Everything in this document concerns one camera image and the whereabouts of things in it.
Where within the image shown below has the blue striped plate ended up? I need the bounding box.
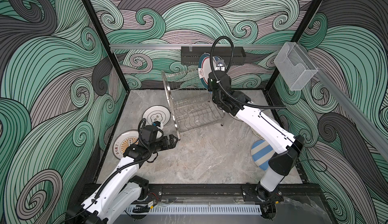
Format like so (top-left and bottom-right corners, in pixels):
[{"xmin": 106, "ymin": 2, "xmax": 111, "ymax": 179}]
[{"xmin": 251, "ymin": 140, "xmax": 275, "ymax": 171}]

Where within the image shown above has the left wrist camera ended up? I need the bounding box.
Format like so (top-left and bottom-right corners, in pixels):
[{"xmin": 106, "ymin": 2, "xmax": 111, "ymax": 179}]
[{"xmin": 141, "ymin": 121, "xmax": 164, "ymax": 143}]

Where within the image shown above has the orange sunburst plate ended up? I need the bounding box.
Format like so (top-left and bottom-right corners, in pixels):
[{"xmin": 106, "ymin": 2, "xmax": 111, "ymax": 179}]
[{"xmin": 112, "ymin": 130, "xmax": 138, "ymax": 159}]

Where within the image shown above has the green red rimmed plate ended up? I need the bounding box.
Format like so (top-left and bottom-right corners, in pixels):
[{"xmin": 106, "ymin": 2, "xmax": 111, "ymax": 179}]
[{"xmin": 198, "ymin": 53, "xmax": 211, "ymax": 89}]

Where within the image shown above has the steel wire dish rack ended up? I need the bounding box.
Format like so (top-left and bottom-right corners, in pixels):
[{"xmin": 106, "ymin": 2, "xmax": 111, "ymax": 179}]
[{"xmin": 161, "ymin": 69, "xmax": 225, "ymax": 138}]

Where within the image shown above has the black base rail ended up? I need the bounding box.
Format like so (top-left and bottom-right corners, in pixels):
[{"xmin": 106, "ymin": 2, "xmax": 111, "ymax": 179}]
[{"xmin": 142, "ymin": 184, "xmax": 321, "ymax": 200}]

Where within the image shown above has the white slotted cable duct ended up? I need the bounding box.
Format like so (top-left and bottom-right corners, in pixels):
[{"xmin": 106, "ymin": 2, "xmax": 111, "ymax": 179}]
[{"xmin": 125, "ymin": 204, "xmax": 262, "ymax": 216}]

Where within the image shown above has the clear acrylic wall holder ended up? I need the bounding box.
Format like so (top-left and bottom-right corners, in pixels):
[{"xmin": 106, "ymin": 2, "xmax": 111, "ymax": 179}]
[{"xmin": 274, "ymin": 42, "xmax": 318, "ymax": 91}]

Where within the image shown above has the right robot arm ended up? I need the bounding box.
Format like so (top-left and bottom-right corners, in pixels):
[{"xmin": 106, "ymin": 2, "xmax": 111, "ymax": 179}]
[{"xmin": 208, "ymin": 70, "xmax": 306, "ymax": 201}]

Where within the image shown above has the black wall shelf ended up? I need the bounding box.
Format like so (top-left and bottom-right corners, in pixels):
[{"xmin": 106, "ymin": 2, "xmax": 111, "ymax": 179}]
[{"xmin": 181, "ymin": 46, "xmax": 247, "ymax": 66}]

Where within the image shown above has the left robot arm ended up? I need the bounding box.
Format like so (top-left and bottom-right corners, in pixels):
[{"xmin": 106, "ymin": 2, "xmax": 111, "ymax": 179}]
[{"xmin": 63, "ymin": 134, "xmax": 179, "ymax": 224}]

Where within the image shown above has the white plate black outline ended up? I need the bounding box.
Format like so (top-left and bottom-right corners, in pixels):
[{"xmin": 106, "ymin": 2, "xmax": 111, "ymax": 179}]
[{"xmin": 142, "ymin": 105, "xmax": 171, "ymax": 127}]

